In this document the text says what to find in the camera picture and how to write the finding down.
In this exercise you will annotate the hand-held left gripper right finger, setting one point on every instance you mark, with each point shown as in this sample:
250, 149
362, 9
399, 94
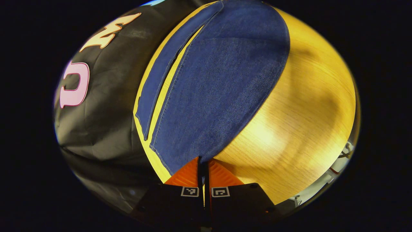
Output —
235, 203

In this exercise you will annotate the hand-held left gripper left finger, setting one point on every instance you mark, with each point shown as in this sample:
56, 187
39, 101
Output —
175, 201

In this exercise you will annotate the blue denim jeans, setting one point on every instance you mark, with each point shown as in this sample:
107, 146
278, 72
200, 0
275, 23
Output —
219, 80

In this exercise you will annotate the black backdrop cloth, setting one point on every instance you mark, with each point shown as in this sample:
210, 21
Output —
106, 112

